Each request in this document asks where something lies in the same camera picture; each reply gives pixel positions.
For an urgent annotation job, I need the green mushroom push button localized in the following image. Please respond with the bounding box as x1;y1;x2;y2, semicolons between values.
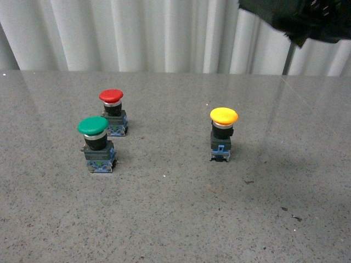
77;116;117;173

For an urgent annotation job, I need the red mushroom push button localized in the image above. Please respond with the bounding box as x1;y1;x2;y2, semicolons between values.
99;89;128;137

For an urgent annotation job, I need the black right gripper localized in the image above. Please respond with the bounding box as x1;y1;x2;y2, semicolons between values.
239;0;350;48

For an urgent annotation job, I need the white pleated curtain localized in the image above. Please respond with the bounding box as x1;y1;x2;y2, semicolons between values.
1;1;350;77

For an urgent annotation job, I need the yellow mushroom push button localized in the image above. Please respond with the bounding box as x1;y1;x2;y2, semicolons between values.
210;107;239;162

